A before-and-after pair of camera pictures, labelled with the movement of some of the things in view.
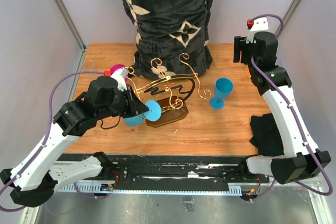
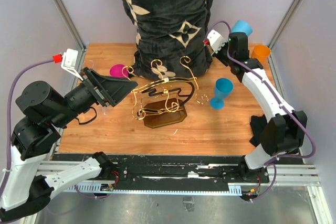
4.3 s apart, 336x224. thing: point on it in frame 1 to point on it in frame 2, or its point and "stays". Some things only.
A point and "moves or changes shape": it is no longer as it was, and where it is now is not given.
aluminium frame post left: [63, 10] stays
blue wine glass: [223, 87] stays
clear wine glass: [89, 65] moves or changes shape
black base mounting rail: [180, 169] stays
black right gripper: [240, 44] to [217, 54]
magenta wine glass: [115, 67] stays
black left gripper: [136, 107] to [107, 89]
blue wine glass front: [153, 114] to [242, 26]
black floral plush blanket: [169, 11] stays
